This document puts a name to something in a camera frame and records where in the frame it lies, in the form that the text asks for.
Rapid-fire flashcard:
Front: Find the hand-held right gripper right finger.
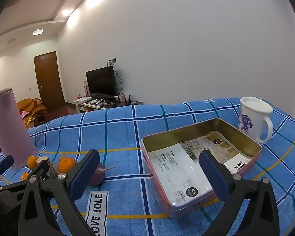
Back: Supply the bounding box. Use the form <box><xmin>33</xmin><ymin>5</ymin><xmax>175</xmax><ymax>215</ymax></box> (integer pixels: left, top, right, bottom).
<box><xmin>199</xmin><ymin>149</ymin><xmax>280</xmax><ymax>236</ymax></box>

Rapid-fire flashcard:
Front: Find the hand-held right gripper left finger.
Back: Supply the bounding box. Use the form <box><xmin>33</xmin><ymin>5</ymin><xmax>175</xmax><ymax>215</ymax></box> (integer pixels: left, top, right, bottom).
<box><xmin>18</xmin><ymin>149</ymin><xmax>100</xmax><ymax>236</ymax></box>

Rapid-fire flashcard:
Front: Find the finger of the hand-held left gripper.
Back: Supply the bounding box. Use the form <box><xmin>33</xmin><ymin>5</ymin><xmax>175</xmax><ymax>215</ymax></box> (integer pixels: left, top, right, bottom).
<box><xmin>0</xmin><ymin>155</ymin><xmax>14</xmax><ymax>186</ymax></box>
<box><xmin>0</xmin><ymin>156</ymin><xmax>61</xmax><ymax>202</ymax></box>

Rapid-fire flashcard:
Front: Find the purple onion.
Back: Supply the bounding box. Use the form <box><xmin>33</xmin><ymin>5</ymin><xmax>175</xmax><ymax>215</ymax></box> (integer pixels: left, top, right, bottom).
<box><xmin>88</xmin><ymin>162</ymin><xmax>116</xmax><ymax>187</ymax></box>

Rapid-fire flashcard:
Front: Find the small round jar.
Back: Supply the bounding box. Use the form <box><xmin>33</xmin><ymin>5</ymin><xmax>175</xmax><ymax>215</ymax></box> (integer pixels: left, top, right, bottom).
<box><xmin>48</xmin><ymin>161</ymin><xmax>58</xmax><ymax>179</ymax></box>

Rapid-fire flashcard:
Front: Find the pink metal tin box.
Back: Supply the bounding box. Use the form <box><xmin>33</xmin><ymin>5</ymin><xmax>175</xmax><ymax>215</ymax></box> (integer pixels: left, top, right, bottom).
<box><xmin>141</xmin><ymin>117</ymin><xmax>263</xmax><ymax>219</ymax></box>

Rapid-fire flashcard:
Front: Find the tall purple cylinder container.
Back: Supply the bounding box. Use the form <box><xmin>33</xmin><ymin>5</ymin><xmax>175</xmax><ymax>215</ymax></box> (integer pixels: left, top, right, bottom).
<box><xmin>0</xmin><ymin>88</ymin><xmax>36</xmax><ymax>169</ymax></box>

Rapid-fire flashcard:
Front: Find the newspaper sheet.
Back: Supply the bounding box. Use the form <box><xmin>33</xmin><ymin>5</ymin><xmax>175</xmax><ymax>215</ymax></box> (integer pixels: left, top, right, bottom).
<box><xmin>147</xmin><ymin>131</ymin><xmax>252</xmax><ymax>206</ymax></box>

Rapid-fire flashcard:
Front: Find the blue plaid blanket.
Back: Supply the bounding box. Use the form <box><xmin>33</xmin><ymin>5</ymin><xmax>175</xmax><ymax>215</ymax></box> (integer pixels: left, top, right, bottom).
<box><xmin>0</xmin><ymin>98</ymin><xmax>295</xmax><ymax>236</ymax></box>

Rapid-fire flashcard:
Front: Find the white floral mug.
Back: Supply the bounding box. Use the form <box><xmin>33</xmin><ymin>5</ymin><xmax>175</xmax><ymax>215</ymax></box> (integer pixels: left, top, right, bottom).
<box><xmin>237</xmin><ymin>103</ymin><xmax>274</xmax><ymax>144</ymax></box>

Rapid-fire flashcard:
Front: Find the orange leather sofa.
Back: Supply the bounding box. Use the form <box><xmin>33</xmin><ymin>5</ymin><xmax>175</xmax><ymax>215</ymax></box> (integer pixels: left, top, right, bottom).
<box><xmin>16</xmin><ymin>98</ymin><xmax>48</xmax><ymax>128</ymax></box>

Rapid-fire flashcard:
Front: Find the white television stand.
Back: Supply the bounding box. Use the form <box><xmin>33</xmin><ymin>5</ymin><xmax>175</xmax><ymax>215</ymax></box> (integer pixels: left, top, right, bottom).
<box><xmin>73</xmin><ymin>98</ymin><xmax>143</xmax><ymax>115</ymax></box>

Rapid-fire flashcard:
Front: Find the black router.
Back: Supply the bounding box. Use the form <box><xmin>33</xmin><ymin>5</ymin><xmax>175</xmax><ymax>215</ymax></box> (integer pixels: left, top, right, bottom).
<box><xmin>114</xmin><ymin>95</ymin><xmax>132</xmax><ymax>104</ymax></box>

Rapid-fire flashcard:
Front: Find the brown wooden door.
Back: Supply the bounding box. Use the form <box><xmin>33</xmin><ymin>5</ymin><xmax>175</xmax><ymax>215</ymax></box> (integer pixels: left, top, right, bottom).
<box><xmin>34</xmin><ymin>51</ymin><xmax>65</xmax><ymax>112</ymax></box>

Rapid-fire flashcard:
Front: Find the black television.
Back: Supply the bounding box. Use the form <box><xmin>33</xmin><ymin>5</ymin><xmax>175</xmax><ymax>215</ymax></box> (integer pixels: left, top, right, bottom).
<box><xmin>86</xmin><ymin>66</ymin><xmax>118</xmax><ymax>97</ymax></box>

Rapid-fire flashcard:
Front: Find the black power cable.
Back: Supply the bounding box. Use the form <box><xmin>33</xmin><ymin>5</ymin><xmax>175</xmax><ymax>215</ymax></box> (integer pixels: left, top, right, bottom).
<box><xmin>112</xmin><ymin>64</ymin><xmax>124</xmax><ymax>96</ymax></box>

